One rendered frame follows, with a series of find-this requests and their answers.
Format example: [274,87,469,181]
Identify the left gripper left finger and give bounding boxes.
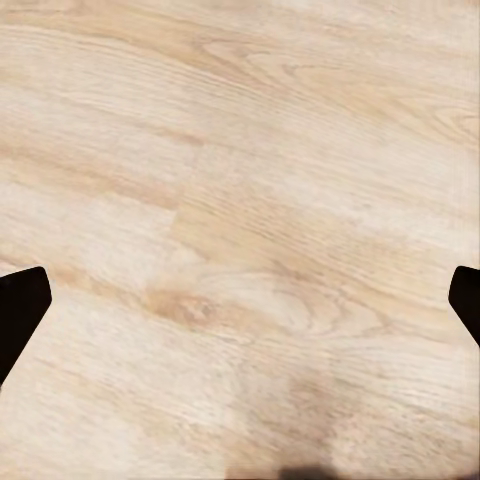
[0,266,52,386]

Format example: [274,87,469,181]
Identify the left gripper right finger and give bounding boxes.
[448,265,480,346]

